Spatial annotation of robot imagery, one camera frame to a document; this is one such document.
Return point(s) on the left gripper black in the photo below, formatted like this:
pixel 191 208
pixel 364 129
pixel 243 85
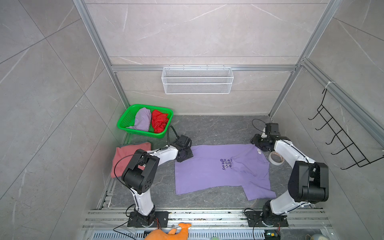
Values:
pixel 190 154

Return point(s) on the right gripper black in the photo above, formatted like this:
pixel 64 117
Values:
pixel 255 140

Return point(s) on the purple t-shirt with print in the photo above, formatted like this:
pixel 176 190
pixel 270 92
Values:
pixel 236 165

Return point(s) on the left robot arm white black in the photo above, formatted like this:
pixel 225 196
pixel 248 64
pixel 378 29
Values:
pixel 140 172

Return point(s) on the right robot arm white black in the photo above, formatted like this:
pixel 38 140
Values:
pixel 309 180

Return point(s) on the roll of masking tape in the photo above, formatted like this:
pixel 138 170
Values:
pixel 275 158

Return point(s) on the red t-shirt in basket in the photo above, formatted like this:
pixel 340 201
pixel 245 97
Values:
pixel 159 121

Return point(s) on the lavender t-shirt in basket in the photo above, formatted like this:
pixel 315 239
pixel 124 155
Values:
pixel 142 120

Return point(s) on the green plastic laundry basket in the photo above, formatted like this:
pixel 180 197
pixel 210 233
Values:
pixel 128 118

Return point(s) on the folded pink t-shirt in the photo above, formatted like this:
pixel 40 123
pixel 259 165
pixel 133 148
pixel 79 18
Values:
pixel 123 156

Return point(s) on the orange plush toy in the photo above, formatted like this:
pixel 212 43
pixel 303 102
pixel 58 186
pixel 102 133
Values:
pixel 171 235

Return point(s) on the white wire wall basket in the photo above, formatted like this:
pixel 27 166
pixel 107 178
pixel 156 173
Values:
pixel 197 80

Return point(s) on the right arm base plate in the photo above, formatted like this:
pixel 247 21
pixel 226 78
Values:
pixel 259 219

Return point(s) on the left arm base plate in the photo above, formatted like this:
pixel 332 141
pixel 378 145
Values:
pixel 153 220

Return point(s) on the black wire hook rack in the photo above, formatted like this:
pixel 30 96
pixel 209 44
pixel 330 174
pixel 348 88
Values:
pixel 340 134

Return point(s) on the aluminium mounting rail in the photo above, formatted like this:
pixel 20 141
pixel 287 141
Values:
pixel 207 219

